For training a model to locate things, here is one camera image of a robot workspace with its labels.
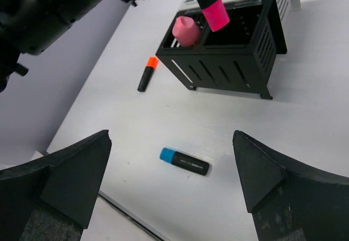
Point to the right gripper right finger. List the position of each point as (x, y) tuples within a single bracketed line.
[(289, 200)]

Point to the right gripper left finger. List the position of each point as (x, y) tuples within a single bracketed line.
[(53, 197)]

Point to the pink capped tube of clips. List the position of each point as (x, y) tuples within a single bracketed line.
[(186, 31)]

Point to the pink capped black highlighter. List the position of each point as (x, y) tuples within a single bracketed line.
[(215, 13)]

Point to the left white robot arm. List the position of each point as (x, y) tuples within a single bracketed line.
[(31, 26)]

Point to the orange capped black highlighter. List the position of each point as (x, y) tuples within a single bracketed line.
[(147, 74)]

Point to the blue capped black highlighter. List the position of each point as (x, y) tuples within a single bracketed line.
[(184, 161)]

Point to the black two-slot organizer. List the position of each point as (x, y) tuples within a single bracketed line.
[(238, 58)]

